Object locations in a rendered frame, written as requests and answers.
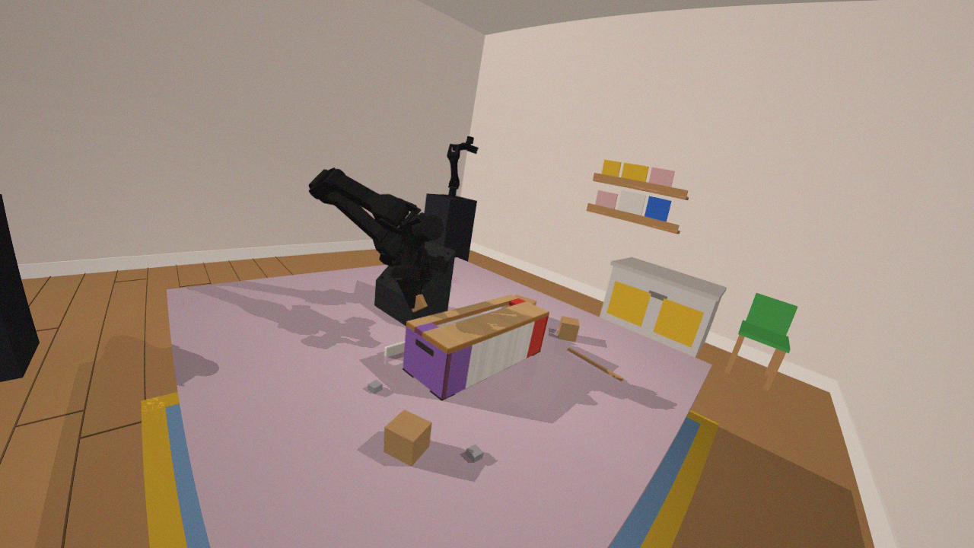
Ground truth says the brown cube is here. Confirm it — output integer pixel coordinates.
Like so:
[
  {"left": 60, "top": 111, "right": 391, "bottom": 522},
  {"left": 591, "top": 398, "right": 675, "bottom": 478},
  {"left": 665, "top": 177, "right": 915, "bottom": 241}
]
[
  {"left": 384, "top": 410, "right": 432, "bottom": 466},
  {"left": 558, "top": 316, "right": 580, "bottom": 343}
]

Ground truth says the tan wooden stick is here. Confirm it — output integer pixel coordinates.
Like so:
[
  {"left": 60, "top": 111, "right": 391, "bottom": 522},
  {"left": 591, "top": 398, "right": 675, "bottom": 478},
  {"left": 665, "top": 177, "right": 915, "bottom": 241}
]
[{"left": 568, "top": 348, "right": 623, "bottom": 382}]

